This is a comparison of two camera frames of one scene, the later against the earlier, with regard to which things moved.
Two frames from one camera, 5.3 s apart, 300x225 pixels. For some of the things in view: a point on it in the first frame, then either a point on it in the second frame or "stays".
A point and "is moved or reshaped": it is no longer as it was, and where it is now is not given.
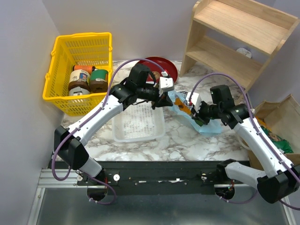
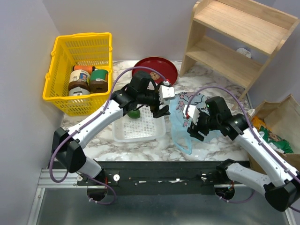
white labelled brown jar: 79,78 stays
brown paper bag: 282,119 stays
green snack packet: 282,144 stays
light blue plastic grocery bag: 214,126 is moved or reshaped
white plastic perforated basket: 139,122 stays
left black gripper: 163,101 to 158,113
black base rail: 157,177 stays
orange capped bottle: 88,68 stays
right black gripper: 198,116 to 193,129
